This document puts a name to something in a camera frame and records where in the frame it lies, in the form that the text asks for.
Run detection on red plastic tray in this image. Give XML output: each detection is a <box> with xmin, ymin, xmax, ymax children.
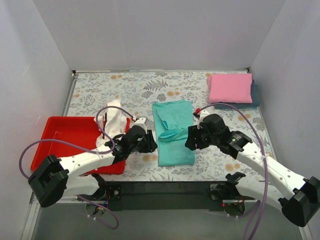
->
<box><xmin>30</xmin><ymin>115</ymin><xmax>131</xmax><ymax>175</ymax></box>

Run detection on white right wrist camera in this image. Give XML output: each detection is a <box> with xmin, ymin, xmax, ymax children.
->
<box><xmin>193</xmin><ymin>108</ymin><xmax>210</xmax><ymax>123</ymax></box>

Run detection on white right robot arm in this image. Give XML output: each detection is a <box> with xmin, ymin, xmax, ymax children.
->
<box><xmin>185</xmin><ymin>110</ymin><xmax>320</xmax><ymax>227</ymax></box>

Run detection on folded dark blue t shirt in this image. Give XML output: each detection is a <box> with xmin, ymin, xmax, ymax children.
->
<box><xmin>215</xmin><ymin>80</ymin><xmax>261</xmax><ymax>109</ymax></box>

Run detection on white t shirt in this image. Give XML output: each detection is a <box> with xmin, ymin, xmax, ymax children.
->
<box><xmin>93</xmin><ymin>99</ymin><xmax>128</xmax><ymax>147</ymax></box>

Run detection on folded pink t shirt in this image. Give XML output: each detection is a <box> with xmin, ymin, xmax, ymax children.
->
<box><xmin>207</xmin><ymin>73</ymin><xmax>253</xmax><ymax>104</ymax></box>

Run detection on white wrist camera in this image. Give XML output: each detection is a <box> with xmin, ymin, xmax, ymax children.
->
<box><xmin>193</xmin><ymin>108</ymin><xmax>210</xmax><ymax>123</ymax></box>
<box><xmin>132</xmin><ymin>117</ymin><xmax>147</xmax><ymax>131</ymax></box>

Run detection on floral tablecloth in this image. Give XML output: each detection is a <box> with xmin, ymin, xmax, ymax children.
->
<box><xmin>67</xmin><ymin>71</ymin><xmax>263</xmax><ymax>181</ymax></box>

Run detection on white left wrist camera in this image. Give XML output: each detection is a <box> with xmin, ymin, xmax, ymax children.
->
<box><xmin>132</xmin><ymin>117</ymin><xmax>147</xmax><ymax>131</ymax></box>

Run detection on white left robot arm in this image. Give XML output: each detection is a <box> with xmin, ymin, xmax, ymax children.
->
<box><xmin>28</xmin><ymin>125</ymin><xmax>158</xmax><ymax>208</ymax></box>

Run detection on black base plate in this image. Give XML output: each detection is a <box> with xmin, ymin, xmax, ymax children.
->
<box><xmin>83</xmin><ymin>181</ymin><xmax>249</xmax><ymax>215</ymax></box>

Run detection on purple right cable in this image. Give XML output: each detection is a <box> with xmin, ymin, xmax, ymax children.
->
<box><xmin>199</xmin><ymin>102</ymin><xmax>270</xmax><ymax>240</ymax></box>

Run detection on teal t shirt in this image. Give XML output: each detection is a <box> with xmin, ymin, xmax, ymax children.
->
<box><xmin>152</xmin><ymin>99</ymin><xmax>196</xmax><ymax>167</ymax></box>

